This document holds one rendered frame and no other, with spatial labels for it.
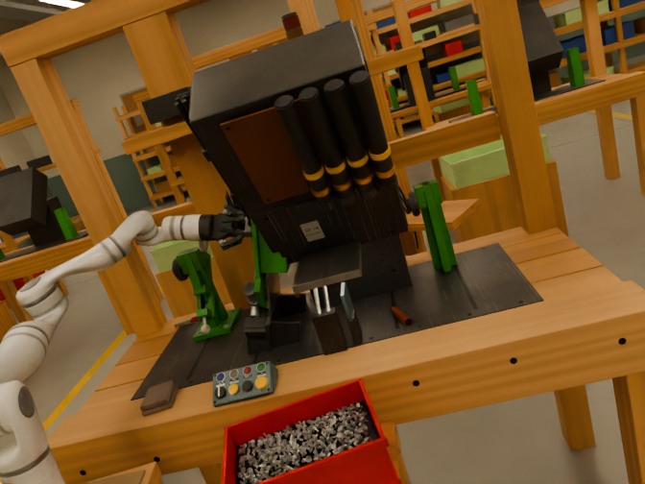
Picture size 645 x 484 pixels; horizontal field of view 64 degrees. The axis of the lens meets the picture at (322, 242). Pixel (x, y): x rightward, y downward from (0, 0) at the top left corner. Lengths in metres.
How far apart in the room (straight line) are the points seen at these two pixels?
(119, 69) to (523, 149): 11.13
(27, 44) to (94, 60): 10.68
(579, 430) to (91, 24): 2.13
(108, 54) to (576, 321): 11.74
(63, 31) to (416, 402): 1.45
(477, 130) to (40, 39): 1.37
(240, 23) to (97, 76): 3.30
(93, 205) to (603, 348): 1.53
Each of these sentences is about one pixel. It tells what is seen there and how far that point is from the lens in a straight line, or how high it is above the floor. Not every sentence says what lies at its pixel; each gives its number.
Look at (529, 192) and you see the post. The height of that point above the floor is 1.02.
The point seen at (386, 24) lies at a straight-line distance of 10.68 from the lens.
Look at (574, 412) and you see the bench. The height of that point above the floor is 0.17.
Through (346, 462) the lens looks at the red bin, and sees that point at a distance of 1.01.
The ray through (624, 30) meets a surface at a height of 0.83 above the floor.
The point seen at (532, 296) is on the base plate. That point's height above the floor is 0.90.
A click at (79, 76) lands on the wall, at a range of 12.73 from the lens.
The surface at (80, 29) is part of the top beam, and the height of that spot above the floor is 1.88.
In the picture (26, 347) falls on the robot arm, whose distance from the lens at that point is 1.28.
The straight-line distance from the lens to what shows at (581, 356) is 1.27.
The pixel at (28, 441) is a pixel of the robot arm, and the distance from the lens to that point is 1.15.
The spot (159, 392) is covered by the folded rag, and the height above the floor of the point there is 0.93.
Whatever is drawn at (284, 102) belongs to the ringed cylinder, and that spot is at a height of 1.52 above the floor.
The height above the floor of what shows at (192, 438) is 0.84.
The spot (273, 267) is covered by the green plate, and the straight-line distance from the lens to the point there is 1.36.
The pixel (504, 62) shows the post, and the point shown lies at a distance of 1.67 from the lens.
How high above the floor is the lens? 1.54
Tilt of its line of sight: 17 degrees down
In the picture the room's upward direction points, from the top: 18 degrees counter-clockwise
